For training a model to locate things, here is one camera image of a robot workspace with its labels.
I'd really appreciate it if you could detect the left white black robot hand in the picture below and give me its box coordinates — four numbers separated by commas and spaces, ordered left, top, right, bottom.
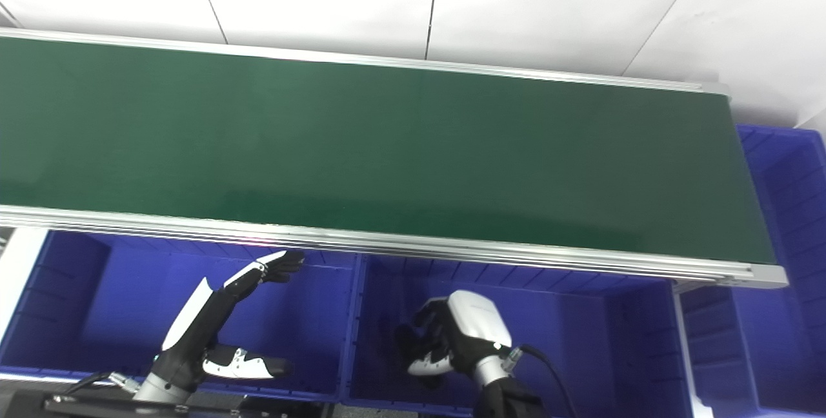
152, 250, 308, 389

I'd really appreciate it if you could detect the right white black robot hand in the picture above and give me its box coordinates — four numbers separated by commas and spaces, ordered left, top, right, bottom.
407, 290, 515, 378

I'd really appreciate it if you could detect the black flanged plastic part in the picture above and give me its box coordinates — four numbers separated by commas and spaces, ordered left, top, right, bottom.
395, 323, 428, 368

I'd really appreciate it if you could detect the blue plastic bin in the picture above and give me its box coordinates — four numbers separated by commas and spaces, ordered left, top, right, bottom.
678, 123, 826, 418
0, 229, 359, 404
341, 253, 695, 418

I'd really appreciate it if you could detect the green conveyor belt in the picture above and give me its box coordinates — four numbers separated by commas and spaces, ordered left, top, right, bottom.
0, 35, 778, 266

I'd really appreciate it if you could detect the grey conveyor leg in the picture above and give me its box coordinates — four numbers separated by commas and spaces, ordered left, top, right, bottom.
670, 281, 702, 418

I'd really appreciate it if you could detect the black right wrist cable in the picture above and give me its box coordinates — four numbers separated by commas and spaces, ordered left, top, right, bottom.
515, 343, 579, 418

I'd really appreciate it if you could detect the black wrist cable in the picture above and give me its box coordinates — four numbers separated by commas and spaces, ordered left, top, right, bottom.
61, 370, 140, 397
515, 343, 579, 418

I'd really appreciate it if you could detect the wide ribbed aluminium conveyor rail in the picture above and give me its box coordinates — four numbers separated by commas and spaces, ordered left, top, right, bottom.
0, 204, 790, 290

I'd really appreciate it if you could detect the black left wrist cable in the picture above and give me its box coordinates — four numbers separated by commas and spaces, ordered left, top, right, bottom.
61, 370, 140, 397

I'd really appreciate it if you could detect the thin aluminium conveyor rail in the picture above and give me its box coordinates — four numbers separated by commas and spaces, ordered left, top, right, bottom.
0, 27, 732, 97

